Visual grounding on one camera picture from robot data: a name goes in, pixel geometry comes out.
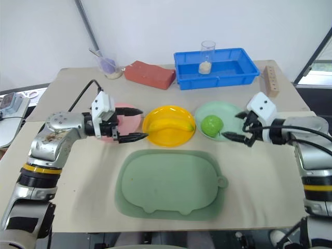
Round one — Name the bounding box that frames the light green plate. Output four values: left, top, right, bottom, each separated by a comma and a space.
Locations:
194, 101, 251, 142

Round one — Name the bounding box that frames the black tent frame pole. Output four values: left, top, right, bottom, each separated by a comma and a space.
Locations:
293, 25, 332, 84

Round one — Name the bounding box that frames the grey side table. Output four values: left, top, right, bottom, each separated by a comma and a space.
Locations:
0, 87, 49, 150

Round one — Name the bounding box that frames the large green silicone tray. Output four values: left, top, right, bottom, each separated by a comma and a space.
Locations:
115, 149, 229, 221

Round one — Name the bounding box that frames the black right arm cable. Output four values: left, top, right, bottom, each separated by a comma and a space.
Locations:
243, 125, 332, 158

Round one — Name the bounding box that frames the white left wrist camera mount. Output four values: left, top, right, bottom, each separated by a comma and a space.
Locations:
90, 90, 117, 137

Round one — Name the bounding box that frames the blue plastic bin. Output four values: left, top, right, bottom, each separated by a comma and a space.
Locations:
173, 47, 261, 91

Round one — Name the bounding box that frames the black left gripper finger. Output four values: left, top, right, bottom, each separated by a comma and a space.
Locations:
119, 133, 149, 144
121, 106, 144, 117

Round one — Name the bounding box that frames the pink plate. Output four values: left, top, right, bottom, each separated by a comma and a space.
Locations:
100, 102, 143, 143

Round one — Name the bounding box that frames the red brick block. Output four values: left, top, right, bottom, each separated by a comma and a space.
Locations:
123, 60, 177, 90

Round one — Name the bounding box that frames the glass beaker with purple contents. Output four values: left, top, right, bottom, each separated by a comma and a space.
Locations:
94, 53, 125, 79

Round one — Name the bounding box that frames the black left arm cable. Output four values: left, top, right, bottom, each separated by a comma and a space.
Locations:
68, 79, 104, 113

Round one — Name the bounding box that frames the grey-blue box device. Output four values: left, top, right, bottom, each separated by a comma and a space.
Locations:
0, 92, 26, 114

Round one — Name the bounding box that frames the green round fruit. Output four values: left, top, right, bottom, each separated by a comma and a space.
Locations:
201, 115, 224, 138

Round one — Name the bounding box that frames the yellow banana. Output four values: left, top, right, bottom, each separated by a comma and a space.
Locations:
148, 118, 196, 133

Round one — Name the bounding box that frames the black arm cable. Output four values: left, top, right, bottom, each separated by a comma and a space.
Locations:
68, 79, 104, 113
243, 125, 332, 158

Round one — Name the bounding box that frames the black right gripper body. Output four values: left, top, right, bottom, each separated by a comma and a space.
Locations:
242, 110, 264, 148

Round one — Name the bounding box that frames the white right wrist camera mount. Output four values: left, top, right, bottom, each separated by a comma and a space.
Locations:
246, 92, 278, 143

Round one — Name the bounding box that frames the yellow plate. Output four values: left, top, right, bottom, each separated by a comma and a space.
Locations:
142, 105, 197, 147

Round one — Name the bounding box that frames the wooden block with holes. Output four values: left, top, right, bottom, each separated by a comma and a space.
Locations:
263, 65, 281, 98

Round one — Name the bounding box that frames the beige tablecloth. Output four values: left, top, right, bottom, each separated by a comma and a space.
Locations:
0, 60, 317, 233

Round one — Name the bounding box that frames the grey metal conduit pole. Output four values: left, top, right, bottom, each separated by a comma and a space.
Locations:
74, 0, 102, 56

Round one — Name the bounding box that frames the clear cup with grains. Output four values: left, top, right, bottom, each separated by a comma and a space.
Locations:
200, 40, 216, 75

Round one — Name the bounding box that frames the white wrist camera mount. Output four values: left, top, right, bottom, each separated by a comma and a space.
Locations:
90, 90, 117, 137
246, 92, 278, 143

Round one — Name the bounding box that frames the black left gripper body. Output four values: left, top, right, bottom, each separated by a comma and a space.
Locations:
100, 106, 126, 144

